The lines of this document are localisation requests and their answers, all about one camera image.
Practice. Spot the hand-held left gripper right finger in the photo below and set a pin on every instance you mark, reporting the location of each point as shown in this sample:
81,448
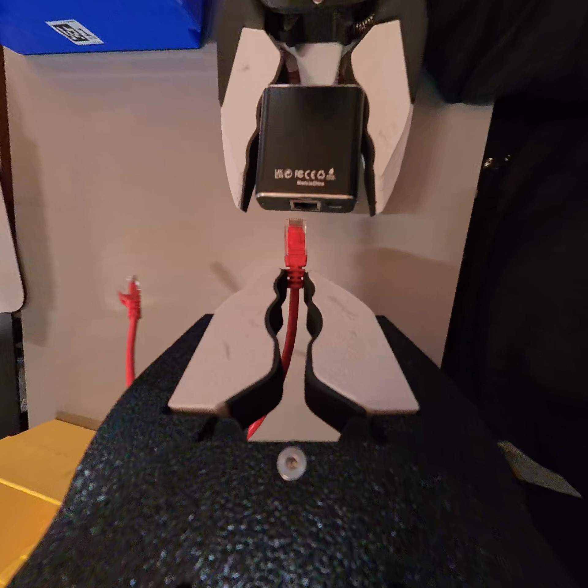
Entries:
358,358

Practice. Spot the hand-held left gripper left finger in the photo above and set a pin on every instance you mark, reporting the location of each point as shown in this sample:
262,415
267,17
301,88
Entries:
229,358

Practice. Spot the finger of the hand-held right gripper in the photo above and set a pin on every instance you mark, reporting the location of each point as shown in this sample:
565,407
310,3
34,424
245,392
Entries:
239,115
390,115

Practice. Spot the black network splitter box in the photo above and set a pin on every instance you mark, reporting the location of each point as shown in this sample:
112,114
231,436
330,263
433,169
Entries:
307,133

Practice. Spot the blue plastic bin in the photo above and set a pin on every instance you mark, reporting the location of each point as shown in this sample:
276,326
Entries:
138,23

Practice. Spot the large yellow plastic bin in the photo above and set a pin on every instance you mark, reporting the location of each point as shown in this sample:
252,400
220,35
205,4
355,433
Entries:
36,482

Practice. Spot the grey desk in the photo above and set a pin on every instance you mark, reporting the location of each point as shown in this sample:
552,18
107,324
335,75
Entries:
115,183

